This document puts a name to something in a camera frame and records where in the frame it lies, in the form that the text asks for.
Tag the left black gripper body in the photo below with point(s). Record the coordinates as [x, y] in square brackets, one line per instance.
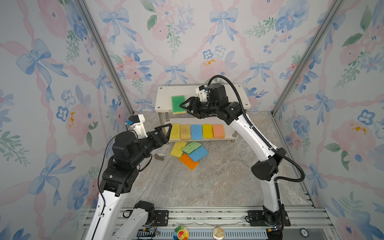
[150, 143]

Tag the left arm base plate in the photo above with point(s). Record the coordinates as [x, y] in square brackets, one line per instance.
[159, 218]

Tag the colourful round toy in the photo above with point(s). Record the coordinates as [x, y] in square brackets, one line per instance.
[181, 233]

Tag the blue sponge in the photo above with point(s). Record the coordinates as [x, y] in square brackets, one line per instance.
[198, 154]
[196, 132]

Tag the small grey metal piece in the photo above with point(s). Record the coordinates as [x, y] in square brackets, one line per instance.
[160, 157]

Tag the salmon pink sponge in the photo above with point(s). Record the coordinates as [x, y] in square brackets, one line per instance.
[219, 132]

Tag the light green sponge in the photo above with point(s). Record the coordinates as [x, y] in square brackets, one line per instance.
[188, 149]

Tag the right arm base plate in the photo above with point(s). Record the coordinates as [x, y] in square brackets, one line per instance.
[260, 218]

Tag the blue sponge by shelf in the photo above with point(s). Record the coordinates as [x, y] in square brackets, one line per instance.
[198, 154]

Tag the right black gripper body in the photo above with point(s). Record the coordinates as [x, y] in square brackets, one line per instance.
[204, 110]

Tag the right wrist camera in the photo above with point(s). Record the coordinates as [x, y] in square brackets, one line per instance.
[202, 93]

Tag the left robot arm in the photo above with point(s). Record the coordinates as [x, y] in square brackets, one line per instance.
[117, 181]

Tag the yellow sponge front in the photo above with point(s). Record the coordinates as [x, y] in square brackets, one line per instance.
[208, 131]

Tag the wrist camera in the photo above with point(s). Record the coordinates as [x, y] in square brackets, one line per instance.
[136, 123]
[202, 93]

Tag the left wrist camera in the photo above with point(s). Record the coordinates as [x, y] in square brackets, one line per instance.
[136, 123]

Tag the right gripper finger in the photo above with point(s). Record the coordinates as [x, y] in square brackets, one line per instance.
[190, 104]
[192, 111]

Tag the dark green sponge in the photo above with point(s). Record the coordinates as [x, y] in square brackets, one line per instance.
[176, 101]

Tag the orange sponge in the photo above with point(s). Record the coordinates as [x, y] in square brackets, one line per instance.
[185, 159]

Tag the round brass disc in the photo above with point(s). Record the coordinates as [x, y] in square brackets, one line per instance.
[218, 233]

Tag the pale yellow worn sponge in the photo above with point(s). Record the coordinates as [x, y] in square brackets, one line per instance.
[185, 132]

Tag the yellow sponge near shelf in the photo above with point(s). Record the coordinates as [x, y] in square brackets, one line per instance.
[177, 150]

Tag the round black white knob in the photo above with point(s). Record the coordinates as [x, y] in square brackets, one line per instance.
[304, 233]

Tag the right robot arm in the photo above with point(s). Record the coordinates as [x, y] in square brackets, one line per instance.
[269, 156]

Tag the bright yellow sponge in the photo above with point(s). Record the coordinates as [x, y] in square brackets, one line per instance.
[175, 132]

